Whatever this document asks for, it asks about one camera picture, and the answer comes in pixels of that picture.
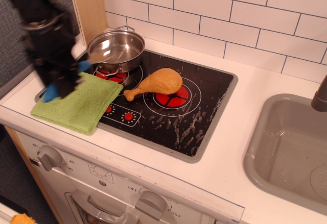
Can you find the grey oven knob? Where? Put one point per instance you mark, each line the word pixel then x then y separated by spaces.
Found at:
pixel 151 204
pixel 49 157

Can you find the grey fabric panel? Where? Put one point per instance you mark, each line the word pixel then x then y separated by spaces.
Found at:
pixel 15 64

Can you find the green folded rag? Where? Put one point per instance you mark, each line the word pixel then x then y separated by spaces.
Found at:
pixel 82 109

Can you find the grey faucet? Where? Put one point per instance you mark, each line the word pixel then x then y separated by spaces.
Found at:
pixel 319 101

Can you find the grey right oven knob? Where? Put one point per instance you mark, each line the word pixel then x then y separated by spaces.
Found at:
pixel 151 204

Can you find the grey toy sink basin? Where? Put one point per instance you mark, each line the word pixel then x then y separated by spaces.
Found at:
pixel 286 156

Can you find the orange fuzzy object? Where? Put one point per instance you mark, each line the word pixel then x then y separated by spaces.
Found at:
pixel 22 219

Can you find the orange plastic chicken drumstick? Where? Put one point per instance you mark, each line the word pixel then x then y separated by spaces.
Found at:
pixel 163 81

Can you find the grey oven door handle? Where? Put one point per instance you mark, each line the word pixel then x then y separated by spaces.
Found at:
pixel 100 209

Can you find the grey left oven knob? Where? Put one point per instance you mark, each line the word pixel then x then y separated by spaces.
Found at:
pixel 49 157

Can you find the black toy stovetop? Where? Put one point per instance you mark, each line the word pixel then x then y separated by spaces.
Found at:
pixel 180 124

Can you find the wooden side post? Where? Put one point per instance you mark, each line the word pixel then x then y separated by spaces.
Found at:
pixel 91 18

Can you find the stainless steel pot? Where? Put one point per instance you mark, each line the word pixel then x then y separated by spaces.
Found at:
pixel 116 51

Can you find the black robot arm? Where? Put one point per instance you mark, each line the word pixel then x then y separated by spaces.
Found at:
pixel 41 11

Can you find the blue handled metal spoon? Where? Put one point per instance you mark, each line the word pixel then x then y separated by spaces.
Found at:
pixel 51 92

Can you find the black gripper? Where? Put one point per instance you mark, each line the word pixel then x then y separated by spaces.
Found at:
pixel 49 46

